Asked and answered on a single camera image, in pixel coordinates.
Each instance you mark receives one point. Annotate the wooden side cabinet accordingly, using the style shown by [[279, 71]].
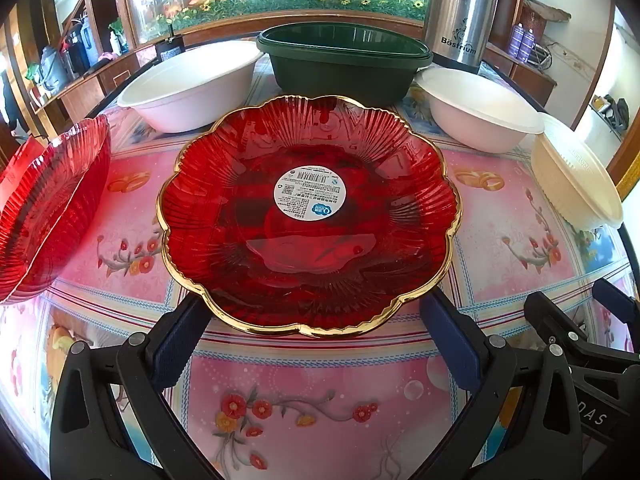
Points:
[[525, 80]]

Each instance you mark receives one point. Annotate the dark green plastic bowl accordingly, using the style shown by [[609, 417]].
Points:
[[340, 75]]

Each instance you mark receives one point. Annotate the small black motor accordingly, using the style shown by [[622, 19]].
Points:
[[170, 50]]

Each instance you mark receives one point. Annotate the cream plastic bowl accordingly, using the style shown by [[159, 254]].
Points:
[[575, 175]]

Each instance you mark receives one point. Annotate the labelled red glass plate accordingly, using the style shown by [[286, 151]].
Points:
[[310, 265]]

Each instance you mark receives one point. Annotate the stainless steel thermos kettle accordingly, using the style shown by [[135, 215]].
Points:
[[460, 10]]

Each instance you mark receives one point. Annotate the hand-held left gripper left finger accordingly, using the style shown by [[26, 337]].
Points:
[[175, 342]]

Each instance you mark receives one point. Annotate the purple spray can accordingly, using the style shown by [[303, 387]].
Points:
[[516, 42], [528, 45]]

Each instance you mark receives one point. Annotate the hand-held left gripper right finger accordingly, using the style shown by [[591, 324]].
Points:
[[450, 342]]

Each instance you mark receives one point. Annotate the white paper bowl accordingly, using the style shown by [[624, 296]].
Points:
[[190, 95], [475, 120]]

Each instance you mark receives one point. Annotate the black appliance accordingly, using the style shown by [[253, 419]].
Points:
[[77, 50]]

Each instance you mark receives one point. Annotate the grey jug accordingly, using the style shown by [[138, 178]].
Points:
[[52, 70]]

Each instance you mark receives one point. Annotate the pink cloth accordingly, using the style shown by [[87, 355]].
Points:
[[108, 56]]

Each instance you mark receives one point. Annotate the printed floral tablecloth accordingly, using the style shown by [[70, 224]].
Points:
[[300, 400]]

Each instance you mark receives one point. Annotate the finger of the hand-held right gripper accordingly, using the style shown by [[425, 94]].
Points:
[[555, 315], [612, 292]]

